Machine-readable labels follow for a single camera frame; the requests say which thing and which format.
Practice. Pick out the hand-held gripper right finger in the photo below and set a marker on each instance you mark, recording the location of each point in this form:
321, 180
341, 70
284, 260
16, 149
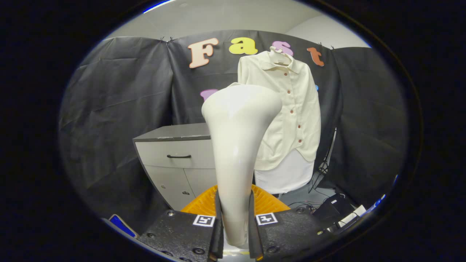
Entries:
287, 233

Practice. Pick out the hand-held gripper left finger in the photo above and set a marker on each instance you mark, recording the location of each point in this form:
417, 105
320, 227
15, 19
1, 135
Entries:
182, 234

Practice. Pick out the cream garment steamer head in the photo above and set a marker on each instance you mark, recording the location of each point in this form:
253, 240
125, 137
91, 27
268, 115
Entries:
238, 145

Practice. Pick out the cream button shirt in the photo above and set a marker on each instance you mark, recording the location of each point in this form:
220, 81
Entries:
295, 109

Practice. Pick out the black box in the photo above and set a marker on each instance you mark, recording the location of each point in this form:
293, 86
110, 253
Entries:
333, 209

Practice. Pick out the blue flat object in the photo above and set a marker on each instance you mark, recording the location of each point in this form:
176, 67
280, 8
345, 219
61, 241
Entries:
123, 225

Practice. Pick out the white flat object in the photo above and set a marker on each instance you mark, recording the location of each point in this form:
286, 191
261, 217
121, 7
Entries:
353, 214

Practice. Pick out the grey cabinet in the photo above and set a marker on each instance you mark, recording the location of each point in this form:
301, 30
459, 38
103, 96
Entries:
171, 153

